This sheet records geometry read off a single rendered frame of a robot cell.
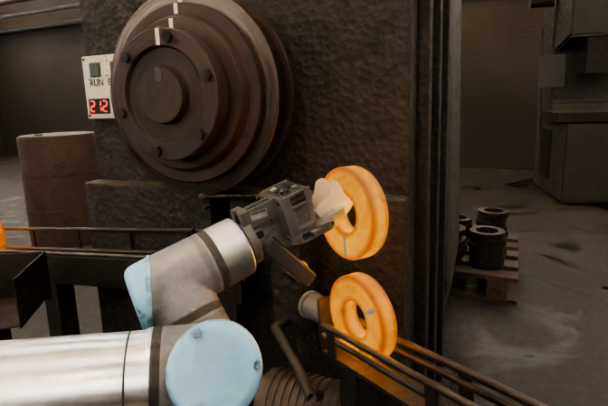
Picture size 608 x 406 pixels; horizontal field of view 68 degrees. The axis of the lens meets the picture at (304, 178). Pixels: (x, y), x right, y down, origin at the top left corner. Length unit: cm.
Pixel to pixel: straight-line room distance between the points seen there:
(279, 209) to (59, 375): 35
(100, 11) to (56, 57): 965
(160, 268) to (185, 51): 51
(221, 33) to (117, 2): 50
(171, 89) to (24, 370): 65
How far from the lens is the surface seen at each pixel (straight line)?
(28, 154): 397
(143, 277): 61
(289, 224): 66
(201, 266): 62
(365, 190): 71
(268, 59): 97
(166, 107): 100
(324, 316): 91
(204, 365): 46
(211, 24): 102
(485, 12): 705
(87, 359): 49
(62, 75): 1100
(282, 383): 101
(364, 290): 80
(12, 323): 129
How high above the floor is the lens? 110
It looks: 10 degrees down
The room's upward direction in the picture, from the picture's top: 2 degrees counter-clockwise
